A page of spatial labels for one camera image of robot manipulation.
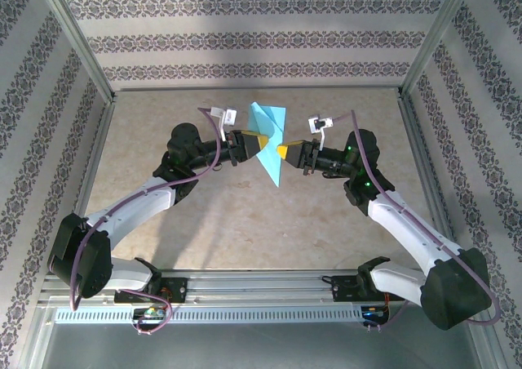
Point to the light blue paper sheet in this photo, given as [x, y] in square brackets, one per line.
[267, 118]

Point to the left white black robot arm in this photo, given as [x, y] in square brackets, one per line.
[134, 199]

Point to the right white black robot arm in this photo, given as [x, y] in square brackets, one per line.
[408, 226]

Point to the grey sheet metal panel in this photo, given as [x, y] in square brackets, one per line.
[261, 346]

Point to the thin aluminium table-edge rail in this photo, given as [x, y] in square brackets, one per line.
[257, 89]

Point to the aluminium side rail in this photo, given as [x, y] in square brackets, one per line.
[96, 152]
[420, 152]

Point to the long aluminium mounting rail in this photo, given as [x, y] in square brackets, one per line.
[261, 287]

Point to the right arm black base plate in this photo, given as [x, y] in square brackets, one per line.
[342, 289]

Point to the aluminium frame post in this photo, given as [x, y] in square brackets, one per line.
[77, 38]
[436, 38]

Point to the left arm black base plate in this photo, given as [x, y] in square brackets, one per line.
[179, 289]

